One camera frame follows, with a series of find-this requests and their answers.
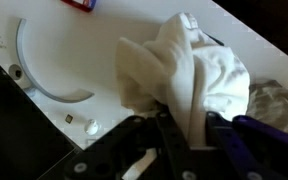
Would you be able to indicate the small dark square tag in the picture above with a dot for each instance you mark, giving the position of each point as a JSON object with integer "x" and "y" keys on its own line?
{"x": 69, "y": 118}

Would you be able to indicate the small white round plug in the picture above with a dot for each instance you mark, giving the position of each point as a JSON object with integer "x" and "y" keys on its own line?
{"x": 91, "y": 127}

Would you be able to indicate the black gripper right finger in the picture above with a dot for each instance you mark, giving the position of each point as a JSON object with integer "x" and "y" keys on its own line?
{"x": 250, "y": 146}

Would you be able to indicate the silver monitor stand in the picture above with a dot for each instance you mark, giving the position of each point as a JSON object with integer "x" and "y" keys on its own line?
{"x": 20, "y": 50}

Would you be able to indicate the tan cloth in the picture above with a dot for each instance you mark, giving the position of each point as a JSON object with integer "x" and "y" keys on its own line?
{"x": 277, "y": 106}

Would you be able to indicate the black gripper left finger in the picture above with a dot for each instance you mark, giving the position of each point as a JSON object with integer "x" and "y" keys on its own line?
{"x": 170, "y": 146}

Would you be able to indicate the white cloth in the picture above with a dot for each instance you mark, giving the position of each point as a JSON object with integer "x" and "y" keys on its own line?
{"x": 184, "y": 73}

